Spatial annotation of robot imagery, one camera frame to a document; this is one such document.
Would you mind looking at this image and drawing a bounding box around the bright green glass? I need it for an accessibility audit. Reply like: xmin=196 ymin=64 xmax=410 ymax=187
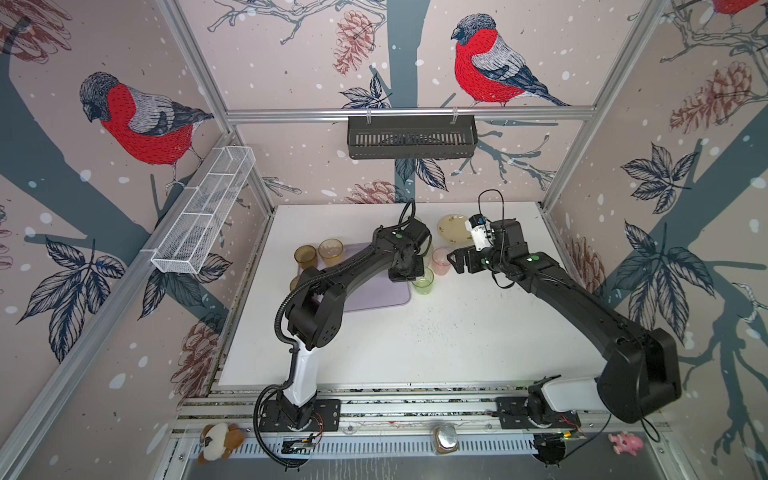
xmin=411 ymin=267 xmax=434 ymax=295

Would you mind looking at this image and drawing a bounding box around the amber yellow glass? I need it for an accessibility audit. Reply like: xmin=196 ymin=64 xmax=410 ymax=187
xmin=317 ymin=238 xmax=345 ymax=267

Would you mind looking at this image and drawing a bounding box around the brown textured glass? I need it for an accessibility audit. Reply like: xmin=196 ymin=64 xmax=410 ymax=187
xmin=294 ymin=245 xmax=318 ymax=270
xmin=289 ymin=275 xmax=300 ymax=292

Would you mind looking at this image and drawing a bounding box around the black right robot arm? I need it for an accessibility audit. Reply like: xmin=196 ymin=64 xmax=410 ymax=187
xmin=448 ymin=214 xmax=682 ymax=426

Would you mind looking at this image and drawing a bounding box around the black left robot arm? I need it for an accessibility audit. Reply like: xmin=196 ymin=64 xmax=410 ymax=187
xmin=275 ymin=220 xmax=431 ymax=428

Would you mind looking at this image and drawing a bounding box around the lilac plastic tray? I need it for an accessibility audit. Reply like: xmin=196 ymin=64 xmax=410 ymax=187
xmin=344 ymin=270 xmax=411 ymax=313

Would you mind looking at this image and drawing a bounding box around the pink glass front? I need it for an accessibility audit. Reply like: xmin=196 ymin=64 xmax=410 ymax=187
xmin=431 ymin=247 xmax=452 ymax=276

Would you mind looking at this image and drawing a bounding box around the cream small plate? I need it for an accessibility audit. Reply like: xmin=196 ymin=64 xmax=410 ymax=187
xmin=437 ymin=214 xmax=473 ymax=247

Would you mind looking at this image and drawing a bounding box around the horizontal aluminium bar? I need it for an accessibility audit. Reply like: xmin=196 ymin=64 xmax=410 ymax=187
xmin=225 ymin=106 xmax=596 ymax=125

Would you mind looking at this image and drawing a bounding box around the silver round object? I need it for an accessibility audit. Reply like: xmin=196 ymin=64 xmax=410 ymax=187
xmin=432 ymin=423 xmax=460 ymax=455

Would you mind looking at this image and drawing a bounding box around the pink plush toy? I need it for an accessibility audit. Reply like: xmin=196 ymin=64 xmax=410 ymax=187
xmin=608 ymin=432 xmax=644 ymax=457

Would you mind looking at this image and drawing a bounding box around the plush guinea pig toy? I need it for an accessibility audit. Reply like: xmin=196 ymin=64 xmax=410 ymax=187
xmin=198 ymin=423 xmax=246 ymax=464

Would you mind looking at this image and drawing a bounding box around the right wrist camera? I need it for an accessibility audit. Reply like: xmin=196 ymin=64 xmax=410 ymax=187
xmin=465 ymin=213 xmax=495 ymax=251

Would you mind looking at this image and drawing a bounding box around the black hanging wire basket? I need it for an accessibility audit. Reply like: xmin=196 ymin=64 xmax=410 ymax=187
xmin=347 ymin=115 xmax=478 ymax=160

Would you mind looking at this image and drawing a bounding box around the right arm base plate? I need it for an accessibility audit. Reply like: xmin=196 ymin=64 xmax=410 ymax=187
xmin=495 ymin=396 xmax=581 ymax=430

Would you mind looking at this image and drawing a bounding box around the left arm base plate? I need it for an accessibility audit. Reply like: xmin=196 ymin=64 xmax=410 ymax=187
xmin=254 ymin=399 xmax=341 ymax=433

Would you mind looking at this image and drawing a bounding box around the white wire mesh shelf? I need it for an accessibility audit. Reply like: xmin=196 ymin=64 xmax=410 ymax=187
xmin=152 ymin=146 xmax=255 ymax=275

